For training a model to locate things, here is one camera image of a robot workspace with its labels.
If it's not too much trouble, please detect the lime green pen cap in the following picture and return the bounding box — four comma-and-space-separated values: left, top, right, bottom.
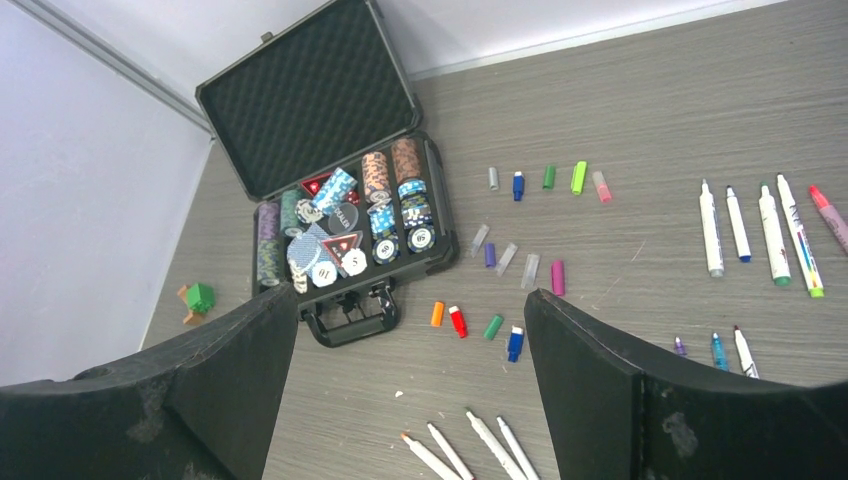
570, 160, 588, 196

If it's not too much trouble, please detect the clear light blue pen cap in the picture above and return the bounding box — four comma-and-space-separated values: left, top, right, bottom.
521, 253, 541, 289

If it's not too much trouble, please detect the lime green cap marker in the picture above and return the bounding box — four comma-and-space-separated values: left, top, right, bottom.
776, 173, 825, 298

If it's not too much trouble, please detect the green toy block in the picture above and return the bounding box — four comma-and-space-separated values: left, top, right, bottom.
193, 283, 216, 314

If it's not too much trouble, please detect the green cap white marker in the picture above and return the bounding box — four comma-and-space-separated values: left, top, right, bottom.
758, 182, 791, 287

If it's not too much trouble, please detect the pink marker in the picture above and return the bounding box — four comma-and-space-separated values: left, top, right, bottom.
808, 185, 848, 253

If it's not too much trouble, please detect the small orange pen cap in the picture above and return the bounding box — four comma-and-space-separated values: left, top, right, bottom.
430, 301, 445, 328

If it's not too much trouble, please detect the brown wooden block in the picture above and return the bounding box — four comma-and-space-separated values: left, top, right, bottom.
177, 285, 205, 326

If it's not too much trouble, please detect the small dark green pen cap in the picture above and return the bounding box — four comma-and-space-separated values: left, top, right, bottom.
482, 314, 504, 341

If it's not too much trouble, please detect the blue cap white marker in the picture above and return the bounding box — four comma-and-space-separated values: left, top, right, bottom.
726, 185, 752, 263

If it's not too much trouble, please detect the black poker chip case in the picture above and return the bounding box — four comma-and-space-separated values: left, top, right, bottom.
195, 1, 459, 347

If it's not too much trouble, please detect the small dark blue pen cap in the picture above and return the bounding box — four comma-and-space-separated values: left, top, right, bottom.
506, 326, 525, 363

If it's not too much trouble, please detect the small red pen cap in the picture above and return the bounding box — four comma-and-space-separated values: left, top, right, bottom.
448, 306, 468, 338

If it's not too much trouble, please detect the dark purple marker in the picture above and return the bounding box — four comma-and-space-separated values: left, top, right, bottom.
673, 336, 687, 357

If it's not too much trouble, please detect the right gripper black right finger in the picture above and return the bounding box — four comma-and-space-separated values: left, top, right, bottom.
524, 289, 847, 479

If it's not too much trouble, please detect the small magenta pen cap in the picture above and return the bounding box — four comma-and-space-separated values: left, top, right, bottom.
550, 259, 566, 296

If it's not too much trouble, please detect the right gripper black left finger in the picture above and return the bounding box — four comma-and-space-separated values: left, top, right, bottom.
1, 285, 298, 479

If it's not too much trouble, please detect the orange cap white marker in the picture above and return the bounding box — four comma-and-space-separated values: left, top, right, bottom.
400, 433, 461, 480

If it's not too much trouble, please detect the small purple pen cap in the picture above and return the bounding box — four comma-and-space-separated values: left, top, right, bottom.
484, 242, 497, 269

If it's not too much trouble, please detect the small pink pen cap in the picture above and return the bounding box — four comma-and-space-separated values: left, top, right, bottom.
592, 170, 613, 203

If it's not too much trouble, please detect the magenta cap white marker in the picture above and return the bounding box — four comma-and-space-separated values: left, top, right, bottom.
733, 325, 760, 379

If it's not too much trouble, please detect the light blue marker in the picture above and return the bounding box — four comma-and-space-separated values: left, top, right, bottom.
710, 332, 729, 371

